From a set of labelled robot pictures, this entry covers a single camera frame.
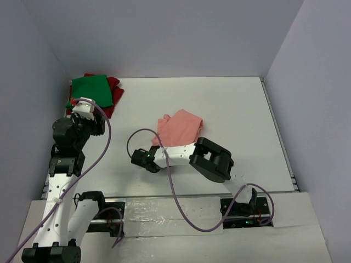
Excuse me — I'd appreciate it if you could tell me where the green folded t shirt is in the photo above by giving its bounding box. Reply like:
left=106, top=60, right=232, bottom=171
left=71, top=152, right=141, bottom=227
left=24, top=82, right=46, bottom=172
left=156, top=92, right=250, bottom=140
left=66, top=75, right=113, bottom=110

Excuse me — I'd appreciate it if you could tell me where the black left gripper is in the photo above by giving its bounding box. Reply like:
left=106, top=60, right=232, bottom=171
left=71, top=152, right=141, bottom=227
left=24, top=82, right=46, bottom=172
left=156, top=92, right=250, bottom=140
left=70, top=107, right=106, bottom=150

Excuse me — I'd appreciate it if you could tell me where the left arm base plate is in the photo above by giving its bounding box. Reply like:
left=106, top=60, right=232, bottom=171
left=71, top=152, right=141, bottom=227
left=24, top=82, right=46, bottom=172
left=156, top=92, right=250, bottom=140
left=86, top=198, right=126, bottom=237

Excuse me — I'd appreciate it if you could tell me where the pink t shirt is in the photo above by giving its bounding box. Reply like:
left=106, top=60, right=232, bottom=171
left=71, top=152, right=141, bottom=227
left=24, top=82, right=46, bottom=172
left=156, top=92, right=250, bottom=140
left=157, top=109, right=203, bottom=147

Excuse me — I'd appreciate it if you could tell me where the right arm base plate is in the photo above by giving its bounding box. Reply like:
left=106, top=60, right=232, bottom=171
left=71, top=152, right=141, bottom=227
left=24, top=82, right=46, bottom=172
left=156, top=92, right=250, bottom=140
left=223, top=197, right=270, bottom=229

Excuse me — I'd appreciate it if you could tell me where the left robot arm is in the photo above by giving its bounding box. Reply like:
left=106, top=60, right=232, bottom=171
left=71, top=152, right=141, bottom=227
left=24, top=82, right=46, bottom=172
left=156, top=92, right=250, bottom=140
left=21, top=112, right=110, bottom=262

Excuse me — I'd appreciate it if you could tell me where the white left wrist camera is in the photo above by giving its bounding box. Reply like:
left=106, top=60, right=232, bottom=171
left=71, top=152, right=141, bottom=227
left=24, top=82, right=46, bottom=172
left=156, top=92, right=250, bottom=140
left=72, top=98, right=95, bottom=120

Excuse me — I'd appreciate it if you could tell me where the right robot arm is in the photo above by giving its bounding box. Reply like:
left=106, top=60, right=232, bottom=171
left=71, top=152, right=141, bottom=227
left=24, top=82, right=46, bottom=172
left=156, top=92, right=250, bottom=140
left=130, top=137, right=258, bottom=215

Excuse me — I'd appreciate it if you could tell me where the silver tape patch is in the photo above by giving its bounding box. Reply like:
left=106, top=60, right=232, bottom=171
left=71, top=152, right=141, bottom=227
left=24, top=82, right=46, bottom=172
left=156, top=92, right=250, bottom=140
left=123, top=197, right=223, bottom=237

